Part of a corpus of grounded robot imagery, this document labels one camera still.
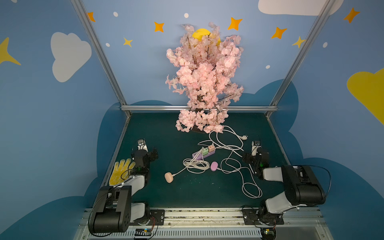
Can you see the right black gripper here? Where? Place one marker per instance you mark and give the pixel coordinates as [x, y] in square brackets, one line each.
[258, 154]

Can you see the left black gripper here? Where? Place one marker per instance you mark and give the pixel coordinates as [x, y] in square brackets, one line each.
[144, 152]

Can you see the pink USB charger adapter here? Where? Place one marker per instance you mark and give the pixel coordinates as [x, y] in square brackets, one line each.
[211, 149]

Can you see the green USB charger adapter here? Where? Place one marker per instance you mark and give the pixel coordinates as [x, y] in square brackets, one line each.
[205, 151]

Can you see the purple power strip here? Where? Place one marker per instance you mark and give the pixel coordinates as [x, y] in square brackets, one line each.
[198, 155]

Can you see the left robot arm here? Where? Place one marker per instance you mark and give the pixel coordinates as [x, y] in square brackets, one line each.
[113, 209]

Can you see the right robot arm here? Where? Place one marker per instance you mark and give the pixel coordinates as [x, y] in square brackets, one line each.
[301, 186]

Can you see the yellow work glove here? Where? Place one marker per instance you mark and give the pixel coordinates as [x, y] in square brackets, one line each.
[121, 171]

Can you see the green circuit board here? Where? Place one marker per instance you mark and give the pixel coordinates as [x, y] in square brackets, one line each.
[143, 233]

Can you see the pink artificial blossom tree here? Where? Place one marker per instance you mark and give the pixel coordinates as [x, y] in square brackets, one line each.
[205, 69]

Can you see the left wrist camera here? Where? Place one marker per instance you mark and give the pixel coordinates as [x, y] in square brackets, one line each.
[142, 145]

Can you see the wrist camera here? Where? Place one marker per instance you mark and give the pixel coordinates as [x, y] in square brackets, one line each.
[142, 145]
[255, 146]

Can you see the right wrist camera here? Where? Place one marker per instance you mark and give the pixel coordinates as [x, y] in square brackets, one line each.
[255, 146]

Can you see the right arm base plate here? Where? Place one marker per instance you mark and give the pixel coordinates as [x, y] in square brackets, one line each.
[255, 217]

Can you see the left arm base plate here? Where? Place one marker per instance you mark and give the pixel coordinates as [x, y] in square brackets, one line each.
[155, 216]

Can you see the aluminium front rail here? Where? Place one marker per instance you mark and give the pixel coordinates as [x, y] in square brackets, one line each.
[222, 224]

